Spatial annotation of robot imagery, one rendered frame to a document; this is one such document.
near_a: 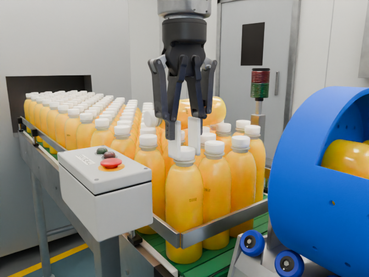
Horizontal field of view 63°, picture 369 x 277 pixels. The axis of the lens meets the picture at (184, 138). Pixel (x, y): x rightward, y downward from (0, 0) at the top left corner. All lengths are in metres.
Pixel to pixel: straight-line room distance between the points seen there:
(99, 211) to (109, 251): 0.16
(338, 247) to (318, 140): 0.13
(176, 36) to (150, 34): 5.14
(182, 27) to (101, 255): 0.43
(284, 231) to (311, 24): 3.69
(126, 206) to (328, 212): 0.29
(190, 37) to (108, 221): 0.32
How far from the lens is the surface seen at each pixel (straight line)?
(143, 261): 0.66
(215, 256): 0.64
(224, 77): 4.63
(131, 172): 0.49
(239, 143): 0.63
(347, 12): 3.94
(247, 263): 0.58
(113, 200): 0.49
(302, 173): 0.42
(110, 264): 0.64
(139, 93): 5.46
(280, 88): 4.14
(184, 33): 0.50
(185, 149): 0.54
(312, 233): 0.44
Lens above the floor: 1.26
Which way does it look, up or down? 13 degrees down
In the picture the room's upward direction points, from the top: straight up
